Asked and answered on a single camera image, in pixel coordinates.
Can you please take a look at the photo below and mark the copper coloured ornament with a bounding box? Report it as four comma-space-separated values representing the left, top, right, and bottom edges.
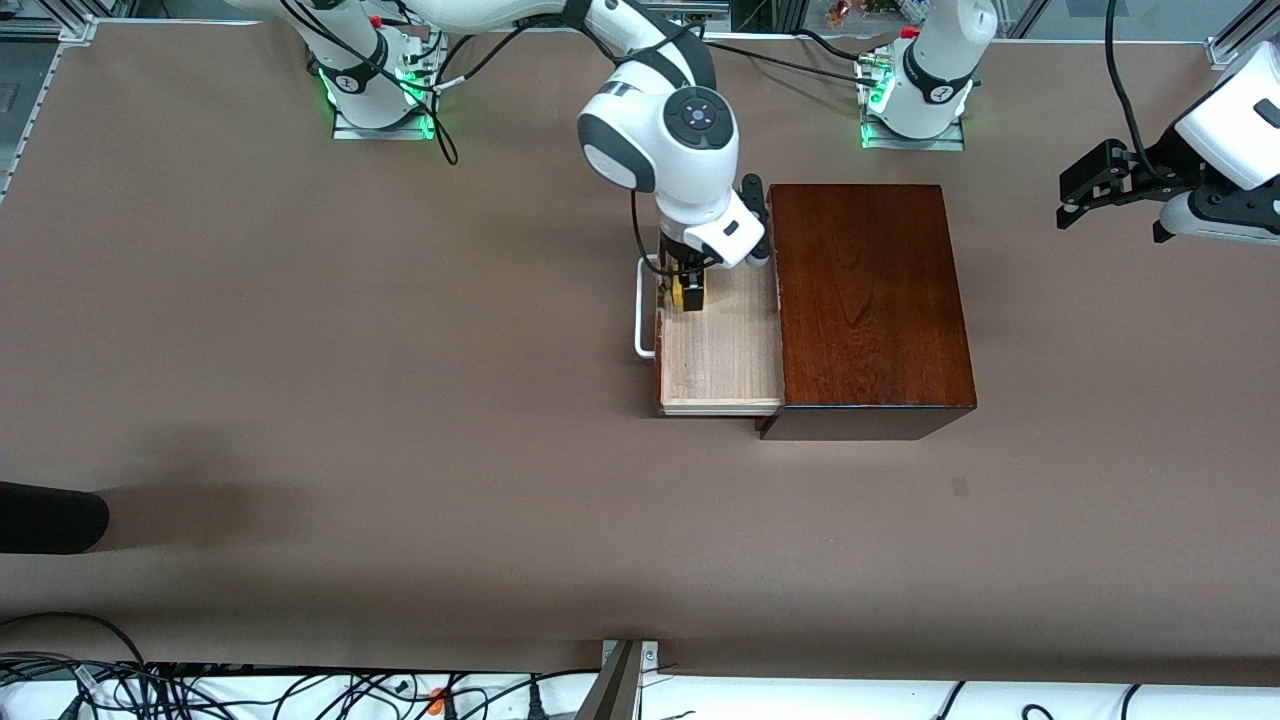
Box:
825, 0, 906, 29

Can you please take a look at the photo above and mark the dark brown wooden cabinet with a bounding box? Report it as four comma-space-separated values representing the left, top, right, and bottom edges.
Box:
755, 183, 979, 442

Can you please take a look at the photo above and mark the aluminium edge rail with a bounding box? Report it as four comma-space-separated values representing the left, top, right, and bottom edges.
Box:
0, 15, 98, 206

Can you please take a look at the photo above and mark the black padded cylinder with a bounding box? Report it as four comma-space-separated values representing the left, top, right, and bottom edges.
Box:
0, 481, 110, 555

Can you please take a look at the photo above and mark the looping black cable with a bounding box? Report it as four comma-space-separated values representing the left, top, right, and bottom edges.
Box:
0, 611, 151, 669

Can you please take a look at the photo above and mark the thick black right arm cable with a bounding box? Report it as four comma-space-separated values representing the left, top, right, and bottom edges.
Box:
395, 15, 611, 167

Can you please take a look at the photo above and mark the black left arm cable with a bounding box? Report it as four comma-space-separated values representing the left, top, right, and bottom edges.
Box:
1104, 0, 1161, 177

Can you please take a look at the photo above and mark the black cable across table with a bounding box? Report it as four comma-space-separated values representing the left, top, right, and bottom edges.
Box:
700, 30, 881, 87

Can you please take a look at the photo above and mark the wooden drawer with white handle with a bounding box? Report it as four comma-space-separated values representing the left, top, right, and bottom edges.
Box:
635, 253, 785, 418

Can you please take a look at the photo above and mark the dark slanted metal beam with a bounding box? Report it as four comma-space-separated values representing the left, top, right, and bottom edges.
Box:
575, 640, 643, 720

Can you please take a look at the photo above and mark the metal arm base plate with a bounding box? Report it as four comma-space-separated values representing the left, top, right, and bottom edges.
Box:
332, 100, 439, 142
862, 118, 967, 152

